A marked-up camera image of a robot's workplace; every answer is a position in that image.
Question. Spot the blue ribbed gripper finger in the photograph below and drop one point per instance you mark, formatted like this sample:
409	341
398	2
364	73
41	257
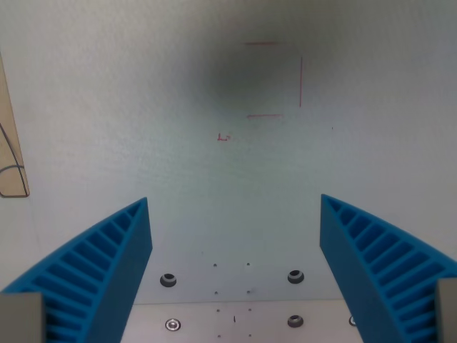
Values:
360	257
107	261

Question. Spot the shiny silver table screw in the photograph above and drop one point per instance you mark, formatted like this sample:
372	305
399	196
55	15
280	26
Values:
352	321
173	324

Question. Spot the wooden board with black lines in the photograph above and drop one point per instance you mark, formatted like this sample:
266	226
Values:
10	143

